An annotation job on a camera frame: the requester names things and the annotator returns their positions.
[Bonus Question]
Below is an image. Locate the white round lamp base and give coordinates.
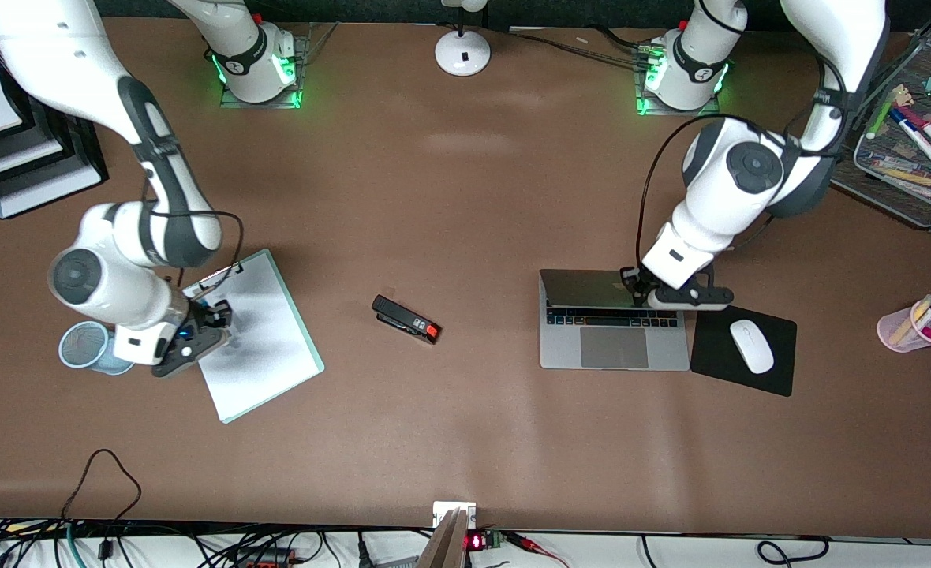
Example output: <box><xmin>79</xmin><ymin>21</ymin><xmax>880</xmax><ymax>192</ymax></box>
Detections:
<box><xmin>434</xmin><ymin>0</ymin><xmax>492</xmax><ymax>77</ymax></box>

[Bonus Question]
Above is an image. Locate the black cable bundle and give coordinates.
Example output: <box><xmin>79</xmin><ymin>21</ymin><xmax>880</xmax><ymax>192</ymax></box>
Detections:
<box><xmin>505</xmin><ymin>28</ymin><xmax>656</xmax><ymax>68</ymax></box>

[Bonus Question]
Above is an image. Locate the pink mesh pen cup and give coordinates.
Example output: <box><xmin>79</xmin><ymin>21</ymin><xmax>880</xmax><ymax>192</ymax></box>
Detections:
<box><xmin>877</xmin><ymin>298</ymin><xmax>931</xmax><ymax>353</ymax></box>

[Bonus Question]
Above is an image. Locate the brown looped cable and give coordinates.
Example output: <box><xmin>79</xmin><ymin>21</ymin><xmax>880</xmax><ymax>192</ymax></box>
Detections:
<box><xmin>62</xmin><ymin>448</ymin><xmax>144</xmax><ymax>553</ymax></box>

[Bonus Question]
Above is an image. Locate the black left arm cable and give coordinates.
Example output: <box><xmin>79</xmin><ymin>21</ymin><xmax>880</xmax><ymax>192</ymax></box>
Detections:
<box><xmin>635</xmin><ymin>47</ymin><xmax>849</xmax><ymax>273</ymax></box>

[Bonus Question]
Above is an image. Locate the red probe lead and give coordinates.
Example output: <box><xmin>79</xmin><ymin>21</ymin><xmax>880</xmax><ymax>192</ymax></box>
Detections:
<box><xmin>505</xmin><ymin>532</ymin><xmax>570</xmax><ymax>568</ymax></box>

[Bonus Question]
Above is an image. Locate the green marker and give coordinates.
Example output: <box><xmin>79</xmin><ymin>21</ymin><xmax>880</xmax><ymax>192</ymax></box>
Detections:
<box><xmin>866</xmin><ymin>85</ymin><xmax>908</xmax><ymax>140</ymax></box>

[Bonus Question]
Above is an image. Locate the black stacked letter tray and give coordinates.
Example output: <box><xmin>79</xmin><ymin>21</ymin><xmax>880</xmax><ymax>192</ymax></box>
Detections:
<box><xmin>0</xmin><ymin>16</ymin><xmax>110</xmax><ymax>220</ymax></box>

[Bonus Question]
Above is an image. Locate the yellow marker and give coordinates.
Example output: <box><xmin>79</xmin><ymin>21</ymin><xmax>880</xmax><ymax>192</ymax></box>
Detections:
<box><xmin>890</xmin><ymin>298</ymin><xmax>931</xmax><ymax>346</ymax></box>

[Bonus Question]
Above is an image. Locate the black stapler with red tip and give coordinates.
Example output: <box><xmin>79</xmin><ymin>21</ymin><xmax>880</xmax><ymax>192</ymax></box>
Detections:
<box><xmin>371</xmin><ymin>295</ymin><xmax>442</xmax><ymax>346</ymax></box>

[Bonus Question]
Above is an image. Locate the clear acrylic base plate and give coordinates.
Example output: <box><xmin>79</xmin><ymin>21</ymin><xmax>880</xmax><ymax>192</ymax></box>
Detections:
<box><xmin>634</xmin><ymin>39</ymin><xmax>724</xmax><ymax>118</ymax></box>
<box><xmin>219</xmin><ymin>22</ymin><xmax>338</xmax><ymax>110</ymax></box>

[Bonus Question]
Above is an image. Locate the white computer mouse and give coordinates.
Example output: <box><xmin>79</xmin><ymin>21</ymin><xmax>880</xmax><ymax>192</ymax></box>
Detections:
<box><xmin>730</xmin><ymin>319</ymin><xmax>776</xmax><ymax>375</ymax></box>

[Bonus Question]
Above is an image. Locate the white wall box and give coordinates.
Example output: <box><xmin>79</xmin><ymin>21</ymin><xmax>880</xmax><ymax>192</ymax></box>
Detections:
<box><xmin>432</xmin><ymin>502</ymin><xmax>478</xmax><ymax>528</ymax></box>

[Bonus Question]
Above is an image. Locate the wooden post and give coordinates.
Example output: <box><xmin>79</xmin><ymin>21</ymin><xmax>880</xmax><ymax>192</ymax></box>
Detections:
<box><xmin>417</xmin><ymin>509</ymin><xmax>469</xmax><ymax>568</ymax></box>

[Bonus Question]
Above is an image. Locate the black looped cable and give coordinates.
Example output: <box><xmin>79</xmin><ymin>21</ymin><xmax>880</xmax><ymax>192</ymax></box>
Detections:
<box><xmin>756</xmin><ymin>536</ymin><xmax>831</xmax><ymax>566</ymax></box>

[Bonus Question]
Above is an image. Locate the dark wire mesh tray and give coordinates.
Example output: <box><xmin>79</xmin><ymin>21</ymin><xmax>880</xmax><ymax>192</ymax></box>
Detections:
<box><xmin>831</xmin><ymin>32</ymin><xmax>931</xmax><ymax>231</ymax></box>

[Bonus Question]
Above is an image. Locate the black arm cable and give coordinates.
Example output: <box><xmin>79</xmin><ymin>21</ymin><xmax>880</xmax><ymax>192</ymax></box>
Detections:
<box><xmin>635</xmin><ymin>47</ymin><xmax>849</xmax><ymax>273</ymax></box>
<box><xmin>144</xmin><ymin>138</ymin><xmax>245</xmax><ymax>289</ymax></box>

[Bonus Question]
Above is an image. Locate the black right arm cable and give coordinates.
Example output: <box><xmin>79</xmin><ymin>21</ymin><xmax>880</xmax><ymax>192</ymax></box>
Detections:
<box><xmin>144</xmin><ymin>138</ymin><xmax>245</xmax><ymax>289</ymax></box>

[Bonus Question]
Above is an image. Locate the blue mesh pen cup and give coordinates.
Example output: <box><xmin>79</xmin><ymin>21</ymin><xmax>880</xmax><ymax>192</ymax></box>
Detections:
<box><xmin>58</xmin><ymin>319</ymin><xmax>139</xmax><ymax>376</ymax></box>

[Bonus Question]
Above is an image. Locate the black mouse pad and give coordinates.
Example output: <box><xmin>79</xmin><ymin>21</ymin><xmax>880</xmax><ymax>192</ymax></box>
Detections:
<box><xmin>690</xmin><ymin>298</ymin><xmax>798</xmax><ymax>398</ymax></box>

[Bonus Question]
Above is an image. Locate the white paper sheet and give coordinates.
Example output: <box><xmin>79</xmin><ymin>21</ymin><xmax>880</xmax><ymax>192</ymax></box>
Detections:
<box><xmin>181</xmin><ymin>256</ymin><xmax>320</xmax><ymax>421</ymax></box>

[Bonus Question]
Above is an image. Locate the white marker with blue cap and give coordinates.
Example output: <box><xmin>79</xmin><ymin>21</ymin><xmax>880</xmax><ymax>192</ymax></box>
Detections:
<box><xmin>890</xmin><ymin>109</ymin><xmax>931</xmax><ymax>166</ymax></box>

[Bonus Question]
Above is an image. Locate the silver laptop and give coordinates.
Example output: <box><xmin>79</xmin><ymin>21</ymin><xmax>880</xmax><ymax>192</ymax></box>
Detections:
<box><xmin>539</xmin><ymin>269</ymin><xmax>691</xmax><ymax>371</ymax></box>

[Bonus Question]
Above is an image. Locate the teal clipboard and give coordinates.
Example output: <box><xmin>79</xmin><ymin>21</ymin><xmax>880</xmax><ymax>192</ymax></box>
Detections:
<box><xmin>171</xmin><ymin>248</ymin><xmax>326</xmax><ymax>424</ymax></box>

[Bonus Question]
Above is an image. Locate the black power strip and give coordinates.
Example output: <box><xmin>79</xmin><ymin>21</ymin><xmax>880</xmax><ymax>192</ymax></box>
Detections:
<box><xmin>229</xmin><ymin>547</ymin><xmax>302</xmax><ymax>568</ymax></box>

